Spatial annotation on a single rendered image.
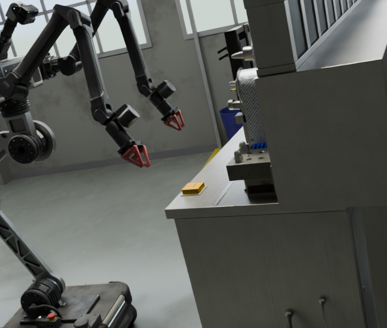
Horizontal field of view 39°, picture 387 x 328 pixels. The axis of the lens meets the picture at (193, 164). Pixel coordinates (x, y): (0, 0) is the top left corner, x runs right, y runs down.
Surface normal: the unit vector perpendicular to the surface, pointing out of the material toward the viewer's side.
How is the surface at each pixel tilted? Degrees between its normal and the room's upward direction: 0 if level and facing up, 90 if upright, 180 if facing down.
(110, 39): 90
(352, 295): 90
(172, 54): 90
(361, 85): 90
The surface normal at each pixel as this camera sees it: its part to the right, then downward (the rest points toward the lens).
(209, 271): -0.36, 0.37
